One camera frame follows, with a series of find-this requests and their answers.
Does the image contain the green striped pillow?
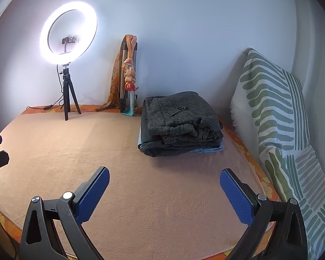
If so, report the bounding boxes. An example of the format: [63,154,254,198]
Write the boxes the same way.
[230,47,325,260]

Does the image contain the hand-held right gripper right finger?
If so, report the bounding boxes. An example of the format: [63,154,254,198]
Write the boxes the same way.
[219,168,308,260]

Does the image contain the teal cloth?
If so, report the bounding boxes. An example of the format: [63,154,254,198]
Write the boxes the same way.
[121,91,138,117]

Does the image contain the small black tripod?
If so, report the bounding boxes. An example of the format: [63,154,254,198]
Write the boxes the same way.
[55,63,82,121]

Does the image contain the beige blanket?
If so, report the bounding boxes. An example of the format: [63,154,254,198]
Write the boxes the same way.
[0,111,282,259]

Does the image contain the knotted peach scarf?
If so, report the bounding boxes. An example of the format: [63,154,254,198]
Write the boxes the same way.
[121,35,139,92]

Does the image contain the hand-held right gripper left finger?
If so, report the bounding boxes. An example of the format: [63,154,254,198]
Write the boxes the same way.
[19,166,110,260]

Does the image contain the grey checked pants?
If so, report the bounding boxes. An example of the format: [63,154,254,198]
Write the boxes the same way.
[143,91,225,145]

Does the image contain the folded black garment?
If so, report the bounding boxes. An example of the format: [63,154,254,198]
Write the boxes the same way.
[140,96,224,158]

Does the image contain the orange patterned scarf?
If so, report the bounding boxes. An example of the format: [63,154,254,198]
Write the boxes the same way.
[95,35,125,111]

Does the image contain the white ring light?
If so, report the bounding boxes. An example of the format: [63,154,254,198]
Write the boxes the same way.
[39,1,98,65]

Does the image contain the black phone holder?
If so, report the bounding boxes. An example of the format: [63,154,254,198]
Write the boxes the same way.
[61,35,79,56]

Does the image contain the black power cable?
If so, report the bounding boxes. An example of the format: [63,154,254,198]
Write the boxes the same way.
[26,66,65,111]

